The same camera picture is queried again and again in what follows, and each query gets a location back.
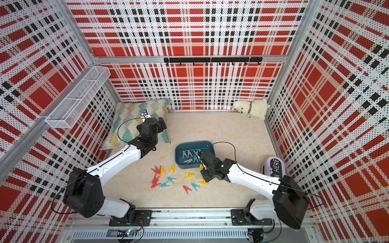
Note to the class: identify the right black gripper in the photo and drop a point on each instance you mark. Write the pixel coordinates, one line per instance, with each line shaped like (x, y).
(205, 177)

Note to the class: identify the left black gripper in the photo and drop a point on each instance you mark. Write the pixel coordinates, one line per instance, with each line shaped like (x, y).
(161, 128)

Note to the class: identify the red clothespin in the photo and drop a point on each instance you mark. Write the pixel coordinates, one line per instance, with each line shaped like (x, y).
(186, 189)
(155, 179)
(155, 185)
(157, 170)

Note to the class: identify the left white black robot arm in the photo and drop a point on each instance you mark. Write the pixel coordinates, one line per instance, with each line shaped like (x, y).
(84, 192)

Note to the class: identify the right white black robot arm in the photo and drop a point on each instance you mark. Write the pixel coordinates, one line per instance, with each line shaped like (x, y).
(286, 200)

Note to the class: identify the teal plastic storage box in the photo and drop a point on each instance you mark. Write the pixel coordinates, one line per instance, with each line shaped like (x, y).
(205, 145)

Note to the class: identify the patterned teal yellow pillow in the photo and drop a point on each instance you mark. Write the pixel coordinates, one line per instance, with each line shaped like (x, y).
(127, 117)

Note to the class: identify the white plush dog toy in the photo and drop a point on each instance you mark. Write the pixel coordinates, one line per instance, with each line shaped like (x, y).
(257, 108)

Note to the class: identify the green circuit board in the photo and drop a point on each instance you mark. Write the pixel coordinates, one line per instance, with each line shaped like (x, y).
(125, 233)

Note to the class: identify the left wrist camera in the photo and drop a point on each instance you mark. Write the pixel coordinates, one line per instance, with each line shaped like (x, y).
(144, 114)

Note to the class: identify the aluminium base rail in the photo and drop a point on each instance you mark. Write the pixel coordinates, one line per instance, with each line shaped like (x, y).
(202, 225)

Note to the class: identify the white wire mesh shelf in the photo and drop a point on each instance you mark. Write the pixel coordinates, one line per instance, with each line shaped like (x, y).
(69, 110)

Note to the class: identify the black wall hook rail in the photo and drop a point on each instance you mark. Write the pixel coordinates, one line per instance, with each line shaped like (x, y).
(214, 60)

